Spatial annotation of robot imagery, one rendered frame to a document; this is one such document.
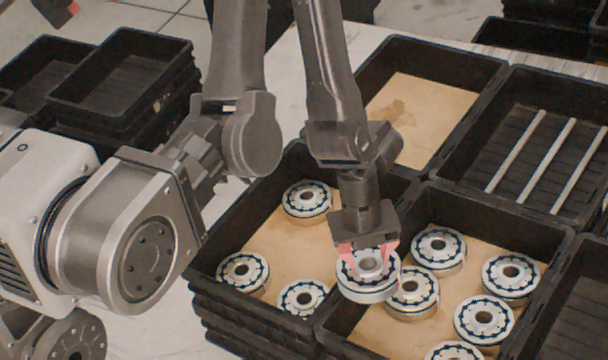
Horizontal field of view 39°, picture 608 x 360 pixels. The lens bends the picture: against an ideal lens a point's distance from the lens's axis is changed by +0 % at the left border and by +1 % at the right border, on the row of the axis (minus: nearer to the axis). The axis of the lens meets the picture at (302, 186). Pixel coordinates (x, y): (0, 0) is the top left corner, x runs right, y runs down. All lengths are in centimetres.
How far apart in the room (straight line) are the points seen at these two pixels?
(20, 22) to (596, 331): 339
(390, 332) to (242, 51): 71
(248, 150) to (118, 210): 18
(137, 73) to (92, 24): 134
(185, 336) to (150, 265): 90
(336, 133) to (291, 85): 115
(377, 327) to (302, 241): 26
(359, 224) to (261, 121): 33
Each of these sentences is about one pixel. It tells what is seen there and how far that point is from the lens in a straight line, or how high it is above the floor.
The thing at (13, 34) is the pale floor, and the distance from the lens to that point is 434.
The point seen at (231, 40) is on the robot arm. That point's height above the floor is 153.
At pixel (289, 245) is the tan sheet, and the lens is 171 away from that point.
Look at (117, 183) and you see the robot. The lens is 90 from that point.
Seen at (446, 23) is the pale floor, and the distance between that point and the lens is 373.
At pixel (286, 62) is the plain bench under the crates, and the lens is 240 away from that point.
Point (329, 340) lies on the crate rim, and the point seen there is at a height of 93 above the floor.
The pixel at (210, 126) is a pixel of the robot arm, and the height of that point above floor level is 148.
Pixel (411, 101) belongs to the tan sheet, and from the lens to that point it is 200.
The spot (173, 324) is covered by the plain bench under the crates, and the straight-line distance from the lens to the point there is 182.
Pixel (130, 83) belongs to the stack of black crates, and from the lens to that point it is 285.
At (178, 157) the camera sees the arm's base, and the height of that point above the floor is 149.
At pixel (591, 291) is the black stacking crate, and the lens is 162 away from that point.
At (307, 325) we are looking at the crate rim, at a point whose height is 93.
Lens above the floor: 208
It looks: 43 degrees down
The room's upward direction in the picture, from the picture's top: 11 degrees counter-clockwise
